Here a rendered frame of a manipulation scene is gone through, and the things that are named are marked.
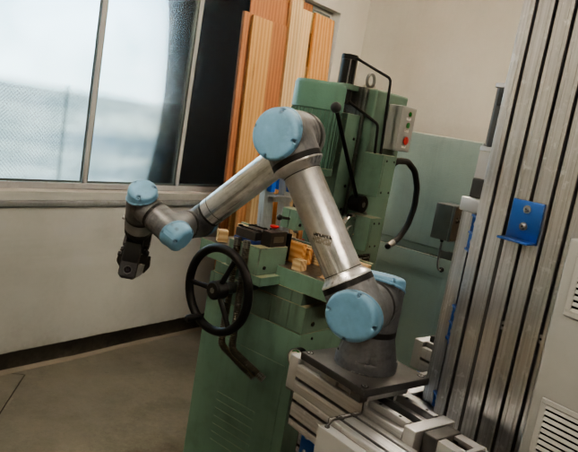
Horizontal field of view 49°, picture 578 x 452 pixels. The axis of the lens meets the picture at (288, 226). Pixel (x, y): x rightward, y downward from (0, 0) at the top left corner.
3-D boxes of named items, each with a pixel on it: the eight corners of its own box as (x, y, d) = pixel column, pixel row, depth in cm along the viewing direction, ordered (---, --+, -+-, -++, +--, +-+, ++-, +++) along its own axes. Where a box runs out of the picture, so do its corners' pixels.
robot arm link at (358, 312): (404, 321, 141) (311, 100, 146) (386, 337, 127) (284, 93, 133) (358, 337, 146) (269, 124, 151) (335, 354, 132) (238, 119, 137)
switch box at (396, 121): (381, 148, 229) (389, 103, 226) (394, 150, 236) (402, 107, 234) (395, 151, 225) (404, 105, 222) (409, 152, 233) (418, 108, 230)
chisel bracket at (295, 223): (279, 230, 218) (282, 206, 217) (304, 229, 229) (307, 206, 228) (295, 235, 214) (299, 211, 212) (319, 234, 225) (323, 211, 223)
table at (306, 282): (177, 254, 221) (180, 238, 220) (238, 250, 244) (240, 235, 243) (312, 308, 183) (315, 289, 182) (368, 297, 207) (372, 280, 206)
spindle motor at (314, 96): (270, 167, 215) (285, 74, 210) (302, 169, 229) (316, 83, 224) (310, 177, 204) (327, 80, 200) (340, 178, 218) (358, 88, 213)
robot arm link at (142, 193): (142, 206, 152) (119, 185, 154) (140, 235, 160) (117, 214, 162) (168, 192, 156) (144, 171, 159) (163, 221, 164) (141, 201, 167)
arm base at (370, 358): (409, 373, 151) (417, 334, 150) (365, 381, 142) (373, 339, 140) (365, 349, 163) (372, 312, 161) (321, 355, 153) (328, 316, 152)
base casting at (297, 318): (205, 293, 226) (210, 268, 224) (305, 280, 270) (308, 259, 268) (302, 335, 198) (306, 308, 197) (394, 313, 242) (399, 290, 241)
